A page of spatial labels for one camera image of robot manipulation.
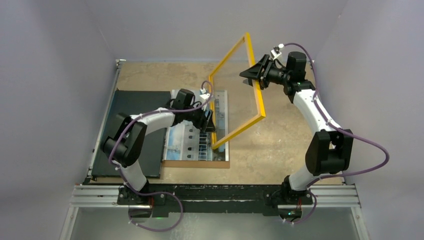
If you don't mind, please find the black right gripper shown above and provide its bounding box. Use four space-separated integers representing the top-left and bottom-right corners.
240 54 292 91

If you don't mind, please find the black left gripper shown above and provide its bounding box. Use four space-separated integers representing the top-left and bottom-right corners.
183 102 216 132

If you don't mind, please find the building and sky photo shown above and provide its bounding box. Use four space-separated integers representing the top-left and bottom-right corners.
163 90 230 162

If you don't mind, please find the yellow wooden picture frame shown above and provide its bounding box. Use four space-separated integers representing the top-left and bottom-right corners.
208 32 266 150

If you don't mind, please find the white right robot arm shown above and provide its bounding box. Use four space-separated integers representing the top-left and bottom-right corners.
239 51 354 204

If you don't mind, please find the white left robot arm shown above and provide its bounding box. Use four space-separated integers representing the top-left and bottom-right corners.
100 87 215 205

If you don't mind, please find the black flat box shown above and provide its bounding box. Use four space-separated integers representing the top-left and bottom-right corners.
91 90 171 179

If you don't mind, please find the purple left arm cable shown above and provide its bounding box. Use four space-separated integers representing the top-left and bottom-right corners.
108 80 215 233

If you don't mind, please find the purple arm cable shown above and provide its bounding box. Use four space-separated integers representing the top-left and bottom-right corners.
281 42 391 226
108 80 215 233

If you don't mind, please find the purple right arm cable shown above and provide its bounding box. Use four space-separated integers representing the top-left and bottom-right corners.
281 42 391 226

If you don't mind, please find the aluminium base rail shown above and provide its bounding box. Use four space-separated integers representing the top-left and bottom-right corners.
70 183 361 218

